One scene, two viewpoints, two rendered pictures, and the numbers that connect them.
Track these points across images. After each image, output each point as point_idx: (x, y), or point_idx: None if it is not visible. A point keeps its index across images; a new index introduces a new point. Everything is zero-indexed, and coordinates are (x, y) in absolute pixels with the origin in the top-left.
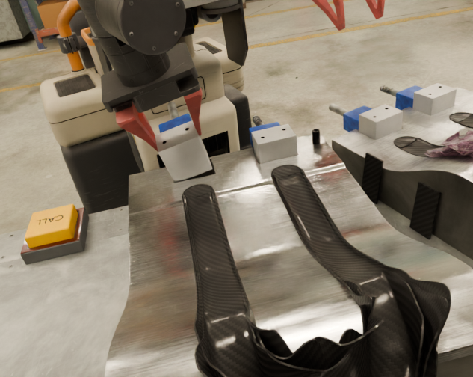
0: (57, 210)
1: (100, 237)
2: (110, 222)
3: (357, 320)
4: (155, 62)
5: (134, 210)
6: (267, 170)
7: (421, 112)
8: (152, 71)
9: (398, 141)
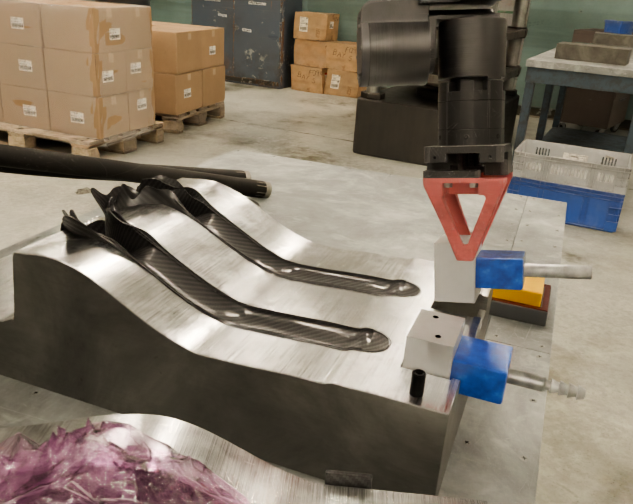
0: (534, 284)
1: (493, 323)
2: (519, 334)
3: None
4: (440, 126)
5: (413, 259)
6: (390, 332)
7: None
8: (438, 134)
9: None
